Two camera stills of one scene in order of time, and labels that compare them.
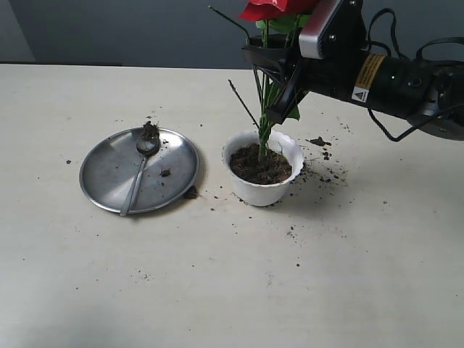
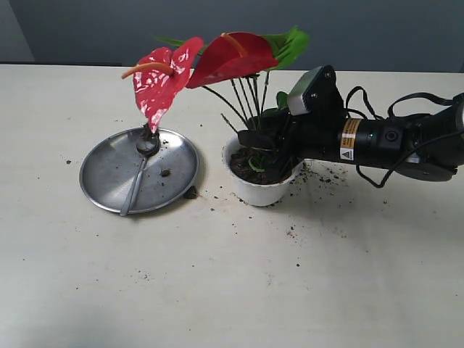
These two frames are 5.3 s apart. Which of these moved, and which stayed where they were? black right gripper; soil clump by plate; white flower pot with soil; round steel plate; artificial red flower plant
Moved: artificial red flower plant; black right gripper
Stayed: round steel plate; soil clump by plate; white flower pot with soil
